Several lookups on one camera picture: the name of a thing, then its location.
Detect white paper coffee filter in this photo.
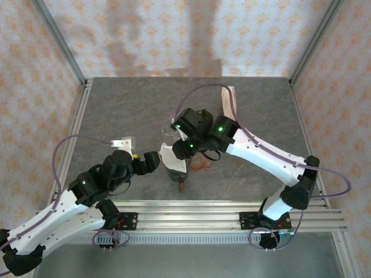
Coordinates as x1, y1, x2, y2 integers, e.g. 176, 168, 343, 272
160, 142, 187, 172

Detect clear glass server brown handle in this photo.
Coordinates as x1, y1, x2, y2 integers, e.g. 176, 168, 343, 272
161, 120, 177, 137

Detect dark grey coffee dripper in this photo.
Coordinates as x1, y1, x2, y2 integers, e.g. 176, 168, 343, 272
167, 169, 190, 180

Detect orange glass server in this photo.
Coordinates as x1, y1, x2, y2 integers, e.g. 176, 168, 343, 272
190, 160, 212, 172

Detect beige coffee filter pack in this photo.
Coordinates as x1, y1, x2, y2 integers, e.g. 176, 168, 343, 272
221, 86, 241, 122

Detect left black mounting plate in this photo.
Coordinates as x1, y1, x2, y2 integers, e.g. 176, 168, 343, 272
95, 212, 139, 232

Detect black mounting plate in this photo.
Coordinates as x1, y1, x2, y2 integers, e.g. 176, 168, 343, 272
239, 211, 292, 232
95, 212, 139, 232

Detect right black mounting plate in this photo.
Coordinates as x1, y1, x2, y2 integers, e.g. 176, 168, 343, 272
239, 211, 292, 232

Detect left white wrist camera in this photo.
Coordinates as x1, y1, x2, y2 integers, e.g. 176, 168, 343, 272
111, 136, 137, 159

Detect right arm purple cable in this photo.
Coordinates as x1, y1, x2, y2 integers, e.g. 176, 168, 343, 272
176, 83, 352, 252

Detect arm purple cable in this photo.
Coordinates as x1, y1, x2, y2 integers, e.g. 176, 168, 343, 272
176, 83, 352, 252
0, 134, 130, 251

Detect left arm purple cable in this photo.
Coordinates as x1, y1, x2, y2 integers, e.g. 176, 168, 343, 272
0, 134, 130, 251

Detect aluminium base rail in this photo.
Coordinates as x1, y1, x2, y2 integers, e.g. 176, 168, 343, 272
30, 199, 348, 233

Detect aluminium side rail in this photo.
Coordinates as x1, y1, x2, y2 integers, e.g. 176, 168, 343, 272
48, 78, 94, 208
289, 79, 331, 209

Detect white slotted cable duct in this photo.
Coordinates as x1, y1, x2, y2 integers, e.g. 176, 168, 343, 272
69, 233, 339, 246

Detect aluminium frame post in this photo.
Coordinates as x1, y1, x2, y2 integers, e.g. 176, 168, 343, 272
289, 0, 345, 86
31, 0, 88, 86

